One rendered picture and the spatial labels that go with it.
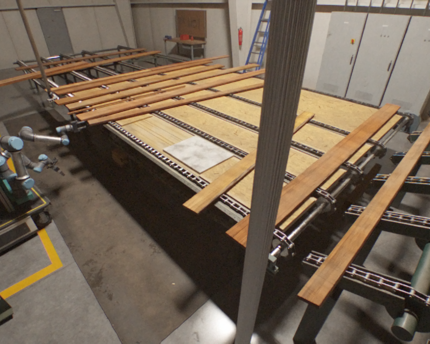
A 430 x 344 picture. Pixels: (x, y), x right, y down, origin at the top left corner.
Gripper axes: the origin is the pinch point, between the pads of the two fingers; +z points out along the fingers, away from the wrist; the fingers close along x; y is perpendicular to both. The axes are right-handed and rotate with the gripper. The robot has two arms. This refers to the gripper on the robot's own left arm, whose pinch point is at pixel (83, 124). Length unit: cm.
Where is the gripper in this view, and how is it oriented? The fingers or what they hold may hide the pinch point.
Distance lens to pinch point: 358.9
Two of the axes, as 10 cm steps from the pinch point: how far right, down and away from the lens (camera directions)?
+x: 0.0, 8.2, 5.7
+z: 8.2, -3.2, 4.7
